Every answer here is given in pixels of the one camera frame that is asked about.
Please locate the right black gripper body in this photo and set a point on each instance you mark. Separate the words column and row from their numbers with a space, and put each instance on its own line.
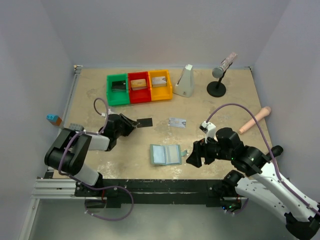
column 214, row 151

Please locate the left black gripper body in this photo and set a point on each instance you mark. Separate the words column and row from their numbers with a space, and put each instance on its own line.
column 125, row 128

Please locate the black credit card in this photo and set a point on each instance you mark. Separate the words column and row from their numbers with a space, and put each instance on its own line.
column 144, row 122

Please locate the white credit card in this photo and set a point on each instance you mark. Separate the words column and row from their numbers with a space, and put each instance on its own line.
column 177, row 122

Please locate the green card holder wallet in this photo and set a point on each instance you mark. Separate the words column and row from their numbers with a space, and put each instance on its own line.
column 166, row 155

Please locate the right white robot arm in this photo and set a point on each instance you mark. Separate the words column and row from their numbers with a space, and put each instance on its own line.
column 255, row 178

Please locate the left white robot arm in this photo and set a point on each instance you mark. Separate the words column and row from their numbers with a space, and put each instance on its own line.
column 68, row 152

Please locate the black card in bin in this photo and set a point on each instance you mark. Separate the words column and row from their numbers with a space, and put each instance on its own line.
column 118, row 86

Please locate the tan card in bin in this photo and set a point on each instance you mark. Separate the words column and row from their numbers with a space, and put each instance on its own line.
column 138, row 84

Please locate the silver card in bin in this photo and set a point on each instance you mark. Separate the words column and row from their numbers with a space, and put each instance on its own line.
column 159, row 81

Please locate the green plastic bin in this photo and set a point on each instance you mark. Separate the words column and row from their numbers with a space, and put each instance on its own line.
column 117, row 98

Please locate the red plastic bin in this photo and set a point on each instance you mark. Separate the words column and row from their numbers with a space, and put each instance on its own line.
column 139, row 96

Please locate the blue toy brick stack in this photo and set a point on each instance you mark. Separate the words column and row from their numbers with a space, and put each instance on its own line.
column 76, row 127

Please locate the yellow plastic bin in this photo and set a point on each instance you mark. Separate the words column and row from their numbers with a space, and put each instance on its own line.
column 161, row 93

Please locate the black microphone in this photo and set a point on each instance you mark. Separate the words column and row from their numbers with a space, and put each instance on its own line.
column 277, row 150

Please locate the black microphone stand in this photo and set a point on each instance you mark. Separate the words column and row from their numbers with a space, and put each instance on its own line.
column 216, row 88

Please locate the blue orange brick hammer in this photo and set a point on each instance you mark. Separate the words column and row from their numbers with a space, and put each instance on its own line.
column 54, row 119

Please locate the white metronome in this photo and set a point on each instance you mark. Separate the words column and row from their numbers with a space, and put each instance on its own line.
column 185, row 85

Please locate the grey glitter microphone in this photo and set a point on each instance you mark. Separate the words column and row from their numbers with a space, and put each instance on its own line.
column 223, row 65

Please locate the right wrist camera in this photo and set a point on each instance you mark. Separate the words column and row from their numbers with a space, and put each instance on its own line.
column 209, row 129

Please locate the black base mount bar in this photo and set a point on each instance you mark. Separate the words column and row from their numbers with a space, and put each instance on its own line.
column 208, row 192

